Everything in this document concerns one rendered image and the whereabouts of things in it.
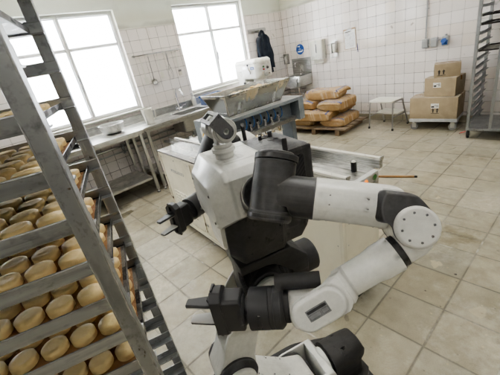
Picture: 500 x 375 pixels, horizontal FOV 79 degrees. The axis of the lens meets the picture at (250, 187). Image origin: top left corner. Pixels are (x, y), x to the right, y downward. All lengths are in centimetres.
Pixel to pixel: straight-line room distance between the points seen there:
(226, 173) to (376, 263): 37
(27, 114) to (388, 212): 60
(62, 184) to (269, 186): 36
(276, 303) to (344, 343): 88
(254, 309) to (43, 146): 47
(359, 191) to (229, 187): 29
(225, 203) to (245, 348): 57
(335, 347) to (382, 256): 89
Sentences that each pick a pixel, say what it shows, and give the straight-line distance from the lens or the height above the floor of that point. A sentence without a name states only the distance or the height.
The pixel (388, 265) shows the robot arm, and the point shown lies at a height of 113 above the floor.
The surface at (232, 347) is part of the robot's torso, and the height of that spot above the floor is 68.
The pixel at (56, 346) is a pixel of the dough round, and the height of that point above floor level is 106.
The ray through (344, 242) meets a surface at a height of 52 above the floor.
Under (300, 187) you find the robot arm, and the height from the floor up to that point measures 127.
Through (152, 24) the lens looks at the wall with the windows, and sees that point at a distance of 521.
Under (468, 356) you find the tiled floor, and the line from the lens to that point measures 201.
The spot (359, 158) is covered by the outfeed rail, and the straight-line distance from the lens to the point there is 182.
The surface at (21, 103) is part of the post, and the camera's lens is 54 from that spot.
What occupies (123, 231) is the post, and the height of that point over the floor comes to 108.
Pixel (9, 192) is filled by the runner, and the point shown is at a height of 141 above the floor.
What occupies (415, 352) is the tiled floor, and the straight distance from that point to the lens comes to 196.
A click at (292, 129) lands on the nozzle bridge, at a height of 94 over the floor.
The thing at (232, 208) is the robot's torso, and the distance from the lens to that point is 74.
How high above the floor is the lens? 154
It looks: 24 degrees down
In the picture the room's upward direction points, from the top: 12 degrees counter-clockwise
